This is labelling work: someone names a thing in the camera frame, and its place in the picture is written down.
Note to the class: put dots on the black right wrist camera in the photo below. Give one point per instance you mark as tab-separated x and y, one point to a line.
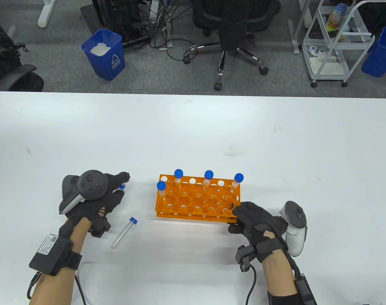
243	255

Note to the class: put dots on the black labelled battery box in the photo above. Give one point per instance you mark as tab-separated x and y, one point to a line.
46	251

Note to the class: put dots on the white paper waste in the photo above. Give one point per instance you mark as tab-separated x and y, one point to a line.
100	50

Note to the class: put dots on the black computer equipment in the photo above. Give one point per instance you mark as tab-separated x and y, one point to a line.
116	19

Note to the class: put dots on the orange test tube rack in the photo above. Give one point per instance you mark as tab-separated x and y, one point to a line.
192	214

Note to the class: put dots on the black office chair chrome base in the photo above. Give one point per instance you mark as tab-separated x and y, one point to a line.
234	31

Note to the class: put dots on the colourful plastic bottle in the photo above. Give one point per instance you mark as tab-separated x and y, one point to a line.
335	16

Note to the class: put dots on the black chair with armrest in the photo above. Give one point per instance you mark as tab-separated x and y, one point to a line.
18	71

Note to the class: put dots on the white power strip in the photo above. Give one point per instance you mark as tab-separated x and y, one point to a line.
154	12

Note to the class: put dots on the grey hand controller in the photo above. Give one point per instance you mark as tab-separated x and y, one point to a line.
294	216
91	184

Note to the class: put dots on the white rolling cart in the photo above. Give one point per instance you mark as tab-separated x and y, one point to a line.
328	68

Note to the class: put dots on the grey right hand controller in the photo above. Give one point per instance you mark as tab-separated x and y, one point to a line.
294	216

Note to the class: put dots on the grey left hand controller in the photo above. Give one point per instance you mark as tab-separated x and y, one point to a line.
91	184

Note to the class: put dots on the person's right hand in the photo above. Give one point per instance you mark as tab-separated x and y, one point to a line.
256	222

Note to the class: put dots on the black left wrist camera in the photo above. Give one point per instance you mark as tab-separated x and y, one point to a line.
100	228

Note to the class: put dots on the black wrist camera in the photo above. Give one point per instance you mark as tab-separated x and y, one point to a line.
243	255
100	228

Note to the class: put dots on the person's left hand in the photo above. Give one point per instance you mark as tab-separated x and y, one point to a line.
111	198

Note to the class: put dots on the person's left forearm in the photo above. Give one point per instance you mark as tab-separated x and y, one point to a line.
53	286

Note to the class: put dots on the black lattice tracker mount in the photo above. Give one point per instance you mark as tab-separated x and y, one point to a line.
305	292

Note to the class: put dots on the white blue tape roll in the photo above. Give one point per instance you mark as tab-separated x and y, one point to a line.
321	51
313	49

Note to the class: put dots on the plain blue bin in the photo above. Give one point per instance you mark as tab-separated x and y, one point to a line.
380	54

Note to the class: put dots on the white desk leg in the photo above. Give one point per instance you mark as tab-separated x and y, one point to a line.
46	16
294	38

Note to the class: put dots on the blue bin with recycling symbol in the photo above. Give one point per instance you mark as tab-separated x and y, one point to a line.
107	66

